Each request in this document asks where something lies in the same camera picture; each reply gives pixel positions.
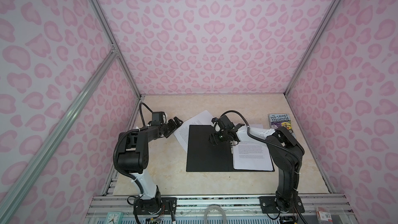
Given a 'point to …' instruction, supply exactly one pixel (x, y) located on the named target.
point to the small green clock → (114, 218)
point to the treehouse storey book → (278, 120)
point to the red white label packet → (324, 218)
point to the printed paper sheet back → (248, 155)
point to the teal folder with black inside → (202, 156)
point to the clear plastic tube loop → (212, 206)
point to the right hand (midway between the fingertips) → (214, 138)
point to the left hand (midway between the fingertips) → (179, 124)
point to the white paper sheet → (204, 118)
